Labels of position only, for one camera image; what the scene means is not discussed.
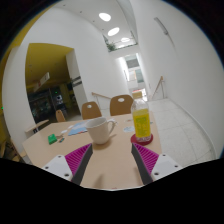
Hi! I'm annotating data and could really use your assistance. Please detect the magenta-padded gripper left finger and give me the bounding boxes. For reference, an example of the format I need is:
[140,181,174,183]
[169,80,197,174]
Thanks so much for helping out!
[41,143,94,186]

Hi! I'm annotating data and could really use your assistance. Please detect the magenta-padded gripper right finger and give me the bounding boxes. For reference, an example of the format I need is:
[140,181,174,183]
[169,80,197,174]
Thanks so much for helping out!
[130,142,184,186]

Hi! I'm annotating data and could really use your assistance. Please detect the clear bottle with yellow label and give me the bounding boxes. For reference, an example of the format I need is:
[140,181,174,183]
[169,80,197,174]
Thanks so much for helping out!
[130,96,152,143]

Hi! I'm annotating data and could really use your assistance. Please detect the flat round red coaster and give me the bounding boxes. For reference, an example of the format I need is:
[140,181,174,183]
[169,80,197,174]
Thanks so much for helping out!
[129,132,155,146]

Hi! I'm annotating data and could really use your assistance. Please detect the small green box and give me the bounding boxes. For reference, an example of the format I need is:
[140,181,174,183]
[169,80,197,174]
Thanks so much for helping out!
[47,133,58,145]

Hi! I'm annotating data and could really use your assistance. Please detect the light blue booklet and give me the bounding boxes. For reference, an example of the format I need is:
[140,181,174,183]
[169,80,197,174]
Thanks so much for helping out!
[67,120,90,137]

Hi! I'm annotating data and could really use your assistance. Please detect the white ceramic mug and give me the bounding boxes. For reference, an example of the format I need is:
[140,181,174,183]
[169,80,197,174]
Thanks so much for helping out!
[85,116,117,146]

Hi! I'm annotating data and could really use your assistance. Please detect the round white paper piece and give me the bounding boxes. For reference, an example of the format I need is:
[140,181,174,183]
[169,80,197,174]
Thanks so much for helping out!
[123,125,136,134]

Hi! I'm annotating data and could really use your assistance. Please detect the brown wooden chair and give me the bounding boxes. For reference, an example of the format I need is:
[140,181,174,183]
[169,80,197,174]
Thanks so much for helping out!
[55,109,67,123]
[81,101,103,121]
[109,94,134,117]

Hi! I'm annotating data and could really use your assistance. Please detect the light wooden side table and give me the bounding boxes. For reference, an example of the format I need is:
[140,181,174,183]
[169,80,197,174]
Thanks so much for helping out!
[24,119,50,138]

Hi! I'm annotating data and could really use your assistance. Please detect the wooden stair handrail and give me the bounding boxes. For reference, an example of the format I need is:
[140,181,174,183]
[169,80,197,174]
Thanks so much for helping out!
[151,75,166,101]
[91,91,112,108]

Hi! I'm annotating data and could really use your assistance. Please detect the white hanging sign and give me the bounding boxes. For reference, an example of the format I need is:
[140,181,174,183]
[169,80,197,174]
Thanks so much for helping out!
[33,71,51,93]

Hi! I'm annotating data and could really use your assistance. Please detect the green potted plant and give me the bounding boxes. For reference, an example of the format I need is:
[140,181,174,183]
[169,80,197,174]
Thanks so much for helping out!
[105,41,118,53]

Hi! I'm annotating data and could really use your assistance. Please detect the round ceiling lights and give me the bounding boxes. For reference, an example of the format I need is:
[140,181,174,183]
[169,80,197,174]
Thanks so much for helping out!
[98,12,132,44]

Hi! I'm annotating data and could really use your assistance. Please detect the long grey wall lamp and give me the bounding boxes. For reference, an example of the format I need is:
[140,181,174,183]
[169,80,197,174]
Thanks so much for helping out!
[153,17,170,36]

